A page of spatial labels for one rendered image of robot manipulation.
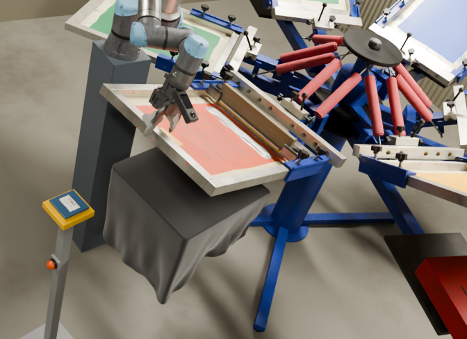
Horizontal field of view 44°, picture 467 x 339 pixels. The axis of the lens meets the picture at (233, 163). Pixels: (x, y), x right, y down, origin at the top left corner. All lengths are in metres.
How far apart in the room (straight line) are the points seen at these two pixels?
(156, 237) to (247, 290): 1.13
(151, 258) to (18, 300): 0.89
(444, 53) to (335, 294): 1.54
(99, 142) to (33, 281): 0.83
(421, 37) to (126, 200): 2.14
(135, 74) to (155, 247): 0.73
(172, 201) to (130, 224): 0.23
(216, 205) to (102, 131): 0.66
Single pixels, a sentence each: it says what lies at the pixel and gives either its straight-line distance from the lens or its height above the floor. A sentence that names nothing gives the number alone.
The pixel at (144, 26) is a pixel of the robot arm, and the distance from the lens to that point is 1.90.
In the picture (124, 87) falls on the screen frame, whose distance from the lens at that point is 2.15.
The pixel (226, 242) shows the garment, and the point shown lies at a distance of 2.47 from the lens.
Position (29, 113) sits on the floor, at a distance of 4.01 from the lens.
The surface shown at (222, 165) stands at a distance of 2.04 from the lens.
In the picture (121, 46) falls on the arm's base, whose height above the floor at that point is 1.25.
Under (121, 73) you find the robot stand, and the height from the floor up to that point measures 1.15.
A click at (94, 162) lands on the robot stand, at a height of 0.65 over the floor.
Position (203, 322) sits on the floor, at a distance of 3.10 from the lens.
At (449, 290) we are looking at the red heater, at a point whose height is 1.11.
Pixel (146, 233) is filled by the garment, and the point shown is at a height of 0.80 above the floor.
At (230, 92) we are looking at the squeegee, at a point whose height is 1.19.
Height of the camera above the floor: 2.53
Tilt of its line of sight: 39 degrees down
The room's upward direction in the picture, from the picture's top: 21 degrees clockwise
